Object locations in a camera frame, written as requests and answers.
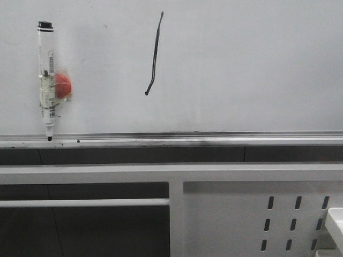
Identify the white upper marker tray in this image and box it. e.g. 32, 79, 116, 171
325, 208, 342, 252

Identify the large whiteboard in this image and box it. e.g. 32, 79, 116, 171
1, 1, 342, 148

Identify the red round magnet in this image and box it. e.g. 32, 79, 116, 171
55, 73, 72, 99

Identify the white metal stand frame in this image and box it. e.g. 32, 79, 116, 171
1, 163, 342, 256

